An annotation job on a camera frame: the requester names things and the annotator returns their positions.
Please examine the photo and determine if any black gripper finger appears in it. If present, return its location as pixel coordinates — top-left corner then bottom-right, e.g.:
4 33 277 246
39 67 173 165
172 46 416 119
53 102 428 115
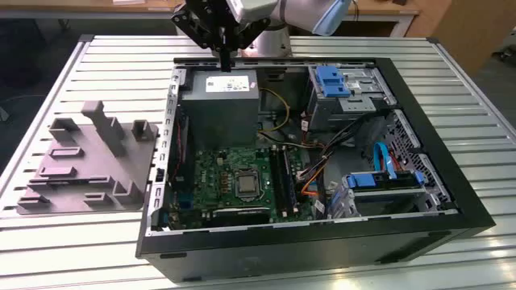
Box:
225 18 271 73
171 8 228 73

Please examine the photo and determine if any black RAM slot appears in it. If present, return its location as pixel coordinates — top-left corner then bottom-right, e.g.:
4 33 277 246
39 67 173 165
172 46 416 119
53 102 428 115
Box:
268 144 284 217

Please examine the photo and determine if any wooden desk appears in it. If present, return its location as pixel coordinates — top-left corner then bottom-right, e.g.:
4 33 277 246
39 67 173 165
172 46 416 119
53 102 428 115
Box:
0 0 423 37

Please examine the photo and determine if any blue disk carrier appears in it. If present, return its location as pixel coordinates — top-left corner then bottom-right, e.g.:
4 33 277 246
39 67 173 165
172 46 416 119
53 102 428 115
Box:
316 65 348 98

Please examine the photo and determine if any grey power supply unit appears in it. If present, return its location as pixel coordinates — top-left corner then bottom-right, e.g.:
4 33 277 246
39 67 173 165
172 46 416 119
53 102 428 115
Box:
179 71 260 149

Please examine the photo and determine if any metal drive cage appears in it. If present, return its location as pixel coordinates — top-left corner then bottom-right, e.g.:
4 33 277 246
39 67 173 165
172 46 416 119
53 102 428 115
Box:
308 65 399 131

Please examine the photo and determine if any CPU socket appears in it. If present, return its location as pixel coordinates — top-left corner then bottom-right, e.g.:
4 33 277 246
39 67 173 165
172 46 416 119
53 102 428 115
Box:
232 168 267 202

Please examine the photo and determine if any silver CPU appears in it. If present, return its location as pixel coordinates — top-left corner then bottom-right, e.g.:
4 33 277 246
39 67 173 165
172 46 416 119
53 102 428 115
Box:
236 175 261 195

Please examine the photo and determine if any wooden cabinet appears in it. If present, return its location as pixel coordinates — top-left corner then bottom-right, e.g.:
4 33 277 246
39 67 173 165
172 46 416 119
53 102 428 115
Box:
407 0 516 76

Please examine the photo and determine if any grey parts rack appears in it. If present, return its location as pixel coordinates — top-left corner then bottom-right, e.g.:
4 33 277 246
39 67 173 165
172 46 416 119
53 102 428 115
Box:
15 100 160 216

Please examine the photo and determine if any green motherboard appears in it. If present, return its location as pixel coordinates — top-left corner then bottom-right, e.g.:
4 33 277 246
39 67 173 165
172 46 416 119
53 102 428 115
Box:
167 144 321 231

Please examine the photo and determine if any hard disk in blue carrier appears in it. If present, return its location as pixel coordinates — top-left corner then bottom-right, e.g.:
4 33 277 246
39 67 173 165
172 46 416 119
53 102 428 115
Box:
345 170 427 191

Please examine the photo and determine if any black graphics card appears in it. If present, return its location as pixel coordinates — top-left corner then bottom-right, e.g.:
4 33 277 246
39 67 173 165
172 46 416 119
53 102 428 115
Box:
211 205 272 226

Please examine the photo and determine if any metal disk bay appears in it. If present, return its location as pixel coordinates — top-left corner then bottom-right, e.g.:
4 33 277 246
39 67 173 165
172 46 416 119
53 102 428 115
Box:
341 173 460 217

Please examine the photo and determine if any black PC case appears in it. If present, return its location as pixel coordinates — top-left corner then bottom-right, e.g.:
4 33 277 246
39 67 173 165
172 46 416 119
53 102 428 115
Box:
135 56 496 284

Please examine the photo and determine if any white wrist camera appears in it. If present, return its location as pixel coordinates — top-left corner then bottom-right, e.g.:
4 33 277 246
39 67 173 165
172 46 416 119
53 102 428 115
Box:
225 0 279 24

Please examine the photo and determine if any yellow wire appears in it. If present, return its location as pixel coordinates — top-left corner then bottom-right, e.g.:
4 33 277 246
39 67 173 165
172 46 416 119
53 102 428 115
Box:
259 86 291 134

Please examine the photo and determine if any red wire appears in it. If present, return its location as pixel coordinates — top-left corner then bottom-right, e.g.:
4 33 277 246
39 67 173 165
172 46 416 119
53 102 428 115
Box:
168 119 189 184

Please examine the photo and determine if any black wire bundle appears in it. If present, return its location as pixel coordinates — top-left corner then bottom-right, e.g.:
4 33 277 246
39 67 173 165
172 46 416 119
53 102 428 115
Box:
297 110 395 182

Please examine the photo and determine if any orange wire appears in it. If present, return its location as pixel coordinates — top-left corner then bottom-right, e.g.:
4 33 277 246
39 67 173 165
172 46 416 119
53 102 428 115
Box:
301 176 323 197

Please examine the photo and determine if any blue flat data wire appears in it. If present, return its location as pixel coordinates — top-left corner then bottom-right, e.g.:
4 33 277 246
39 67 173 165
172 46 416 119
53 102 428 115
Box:
372 141 399 179

